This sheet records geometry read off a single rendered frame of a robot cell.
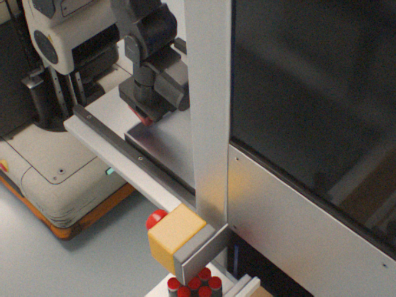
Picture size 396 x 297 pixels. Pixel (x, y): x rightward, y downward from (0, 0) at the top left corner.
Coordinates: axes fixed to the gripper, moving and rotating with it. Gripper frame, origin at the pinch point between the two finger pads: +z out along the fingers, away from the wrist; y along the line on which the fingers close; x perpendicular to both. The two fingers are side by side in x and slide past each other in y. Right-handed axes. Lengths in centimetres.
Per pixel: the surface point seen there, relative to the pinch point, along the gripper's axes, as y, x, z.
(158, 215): 20.8, -17.3, -14.6
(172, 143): 6.1, 0.7, 1.6
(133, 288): -1, -5, 92
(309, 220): 39, -12, -33
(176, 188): 15.0, -7.0, -1.9
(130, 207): -26, 16, 97
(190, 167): 12.8, -1.0, 0.4
